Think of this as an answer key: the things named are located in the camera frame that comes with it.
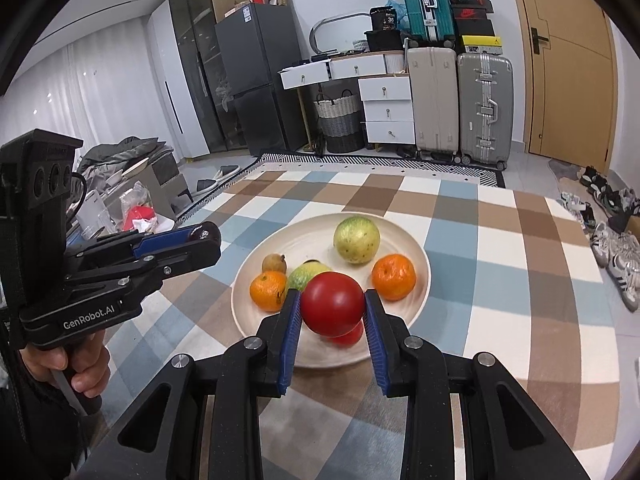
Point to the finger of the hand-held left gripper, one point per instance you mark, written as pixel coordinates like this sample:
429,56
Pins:
190,260
160,241

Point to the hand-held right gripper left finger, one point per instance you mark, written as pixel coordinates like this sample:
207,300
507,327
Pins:
291,340

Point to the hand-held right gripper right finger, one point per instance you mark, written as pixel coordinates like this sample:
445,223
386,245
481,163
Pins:
376,340

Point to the small red tomato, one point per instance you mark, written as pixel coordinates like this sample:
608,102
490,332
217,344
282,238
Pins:
347,336

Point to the dark purple passion fruit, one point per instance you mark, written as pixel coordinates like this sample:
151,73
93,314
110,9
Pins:
205,232

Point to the large red tomato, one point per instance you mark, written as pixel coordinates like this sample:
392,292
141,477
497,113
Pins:
332,305

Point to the orange mandarin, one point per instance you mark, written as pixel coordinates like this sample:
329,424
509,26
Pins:
268,291
393,276

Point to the green guava with orange blush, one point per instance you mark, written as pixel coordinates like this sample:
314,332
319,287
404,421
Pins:
307,275

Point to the brown longan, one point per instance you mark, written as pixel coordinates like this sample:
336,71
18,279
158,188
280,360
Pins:
274,262

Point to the cream oval plate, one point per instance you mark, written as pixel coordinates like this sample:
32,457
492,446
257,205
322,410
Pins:
300,240

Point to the yellow-green speckled guava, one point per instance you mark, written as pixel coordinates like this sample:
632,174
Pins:
356,240

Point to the person's left forearm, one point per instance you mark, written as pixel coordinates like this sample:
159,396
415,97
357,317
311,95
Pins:
30,420

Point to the person's left hand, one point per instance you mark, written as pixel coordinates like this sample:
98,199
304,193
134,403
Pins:
65,365

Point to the red plastic bag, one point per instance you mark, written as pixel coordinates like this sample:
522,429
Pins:
140,215

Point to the beige storage box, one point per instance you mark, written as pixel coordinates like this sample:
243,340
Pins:
160,175

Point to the clear plastic bags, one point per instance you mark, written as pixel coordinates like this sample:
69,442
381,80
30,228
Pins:
100,210

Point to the white slipper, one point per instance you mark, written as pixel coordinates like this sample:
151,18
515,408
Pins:
205,186
227,171

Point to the grey clothes pile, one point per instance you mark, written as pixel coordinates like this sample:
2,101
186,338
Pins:
125,150

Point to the checked tablecloth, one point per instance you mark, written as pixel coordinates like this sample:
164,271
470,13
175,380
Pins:
500,285

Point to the white curtain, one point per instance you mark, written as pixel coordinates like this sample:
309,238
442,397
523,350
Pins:
100,95

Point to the glass door wardrobe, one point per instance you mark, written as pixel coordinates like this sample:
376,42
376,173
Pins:
195,70

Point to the dark grey fridge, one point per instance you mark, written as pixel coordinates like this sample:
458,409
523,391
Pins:
260,75

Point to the woven laundry basket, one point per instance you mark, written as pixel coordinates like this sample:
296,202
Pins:
340,120

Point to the white drawer cabinet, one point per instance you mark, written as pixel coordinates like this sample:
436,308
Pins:
385,110

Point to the beige suitcase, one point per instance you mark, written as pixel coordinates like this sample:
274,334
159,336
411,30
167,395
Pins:
432,100

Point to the grey floor mat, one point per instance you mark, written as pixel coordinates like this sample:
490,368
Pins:
562,170

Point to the scattered loose shoes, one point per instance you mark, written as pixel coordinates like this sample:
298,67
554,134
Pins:
610,230

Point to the silver suitcase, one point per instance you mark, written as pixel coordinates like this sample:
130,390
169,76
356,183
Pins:
485,105

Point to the black tub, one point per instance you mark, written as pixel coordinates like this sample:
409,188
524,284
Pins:
385,17

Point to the blue plastic bag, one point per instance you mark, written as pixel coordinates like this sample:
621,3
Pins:
397,5

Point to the wooden door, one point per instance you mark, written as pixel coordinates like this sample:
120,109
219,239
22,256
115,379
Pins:
570,60

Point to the red logo black shoe box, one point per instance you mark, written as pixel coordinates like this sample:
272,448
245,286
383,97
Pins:
471,12

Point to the teal suitcase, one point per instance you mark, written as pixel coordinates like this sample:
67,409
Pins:
425,2

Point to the oval metal frame mirror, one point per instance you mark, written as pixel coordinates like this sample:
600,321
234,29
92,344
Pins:
320,21

